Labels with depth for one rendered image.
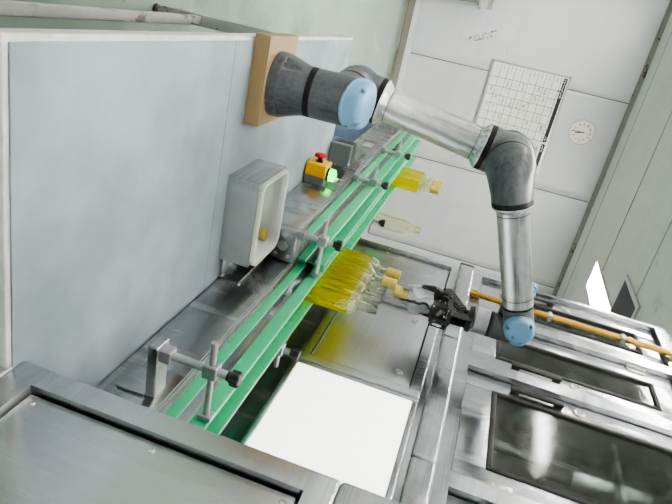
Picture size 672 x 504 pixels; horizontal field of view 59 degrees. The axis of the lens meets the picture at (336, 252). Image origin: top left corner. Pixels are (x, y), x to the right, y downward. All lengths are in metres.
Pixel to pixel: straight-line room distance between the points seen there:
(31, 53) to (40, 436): 0.47
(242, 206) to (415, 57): 6.21
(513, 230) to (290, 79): 0.62
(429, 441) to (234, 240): 0.66
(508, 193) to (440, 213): 6.46
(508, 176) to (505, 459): 0.68
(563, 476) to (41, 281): 1.23
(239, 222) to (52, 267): 0.59
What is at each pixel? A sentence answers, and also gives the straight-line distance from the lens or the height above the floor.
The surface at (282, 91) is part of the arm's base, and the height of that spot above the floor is 0.83.
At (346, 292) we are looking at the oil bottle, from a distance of 1.63.
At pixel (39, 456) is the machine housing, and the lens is 0.85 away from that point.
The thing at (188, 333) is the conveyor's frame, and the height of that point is 0.81.
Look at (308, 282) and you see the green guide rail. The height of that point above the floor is 0.95.
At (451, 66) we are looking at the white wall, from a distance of 7.46.
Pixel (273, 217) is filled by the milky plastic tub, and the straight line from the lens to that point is 1.58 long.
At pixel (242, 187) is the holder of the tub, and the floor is 0.79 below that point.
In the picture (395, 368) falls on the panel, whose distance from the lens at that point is 1.65.
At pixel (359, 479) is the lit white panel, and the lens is 1.32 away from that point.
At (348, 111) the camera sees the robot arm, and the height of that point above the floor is 0.98.
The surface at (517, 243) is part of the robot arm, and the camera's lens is 1.45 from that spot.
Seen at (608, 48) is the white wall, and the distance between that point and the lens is 7.46.
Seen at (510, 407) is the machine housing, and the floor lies 1.56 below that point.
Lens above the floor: 1.29
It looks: 10 degrees down
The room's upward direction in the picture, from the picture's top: 107 degrees clockwise
